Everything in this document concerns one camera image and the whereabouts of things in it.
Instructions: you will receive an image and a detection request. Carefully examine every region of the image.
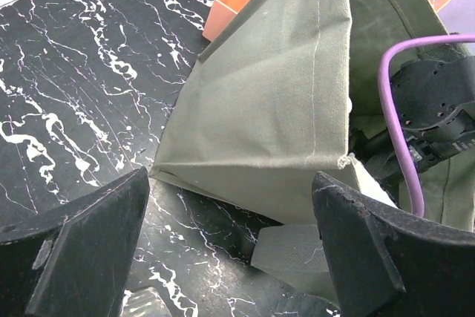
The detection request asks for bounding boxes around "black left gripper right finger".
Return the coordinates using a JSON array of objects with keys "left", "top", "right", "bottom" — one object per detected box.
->
[{"left": 312, "top": 171, "right": 474, "bottom": 316}]

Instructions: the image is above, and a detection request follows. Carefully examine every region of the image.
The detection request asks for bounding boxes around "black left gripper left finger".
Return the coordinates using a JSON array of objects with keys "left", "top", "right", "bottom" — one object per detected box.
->
[{"left": 1, "top": 168, "right": 149, "bottom": 316}]

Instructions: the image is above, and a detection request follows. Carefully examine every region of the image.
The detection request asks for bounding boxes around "clear square bottle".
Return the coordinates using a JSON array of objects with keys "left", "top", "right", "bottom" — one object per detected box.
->
[{"left": 120, "top": 287, "right": 171, "bottom": 317}]

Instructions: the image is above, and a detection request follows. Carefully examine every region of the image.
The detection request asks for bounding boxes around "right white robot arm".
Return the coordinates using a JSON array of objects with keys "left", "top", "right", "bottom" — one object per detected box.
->
[{"left": 312, "top": 57, "right": 474, "bottom": 316}]

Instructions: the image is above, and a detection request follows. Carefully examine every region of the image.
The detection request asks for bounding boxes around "olive green canvas bag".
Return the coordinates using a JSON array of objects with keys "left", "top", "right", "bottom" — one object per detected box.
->
[{"left": 151, "top": 0, "right": 474, "bottom": 307}]

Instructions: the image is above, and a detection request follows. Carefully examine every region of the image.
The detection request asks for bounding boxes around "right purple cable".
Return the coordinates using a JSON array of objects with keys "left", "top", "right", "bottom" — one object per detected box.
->
[{"left": 377, "top": 33, "right": 475, "bottom": 218}]

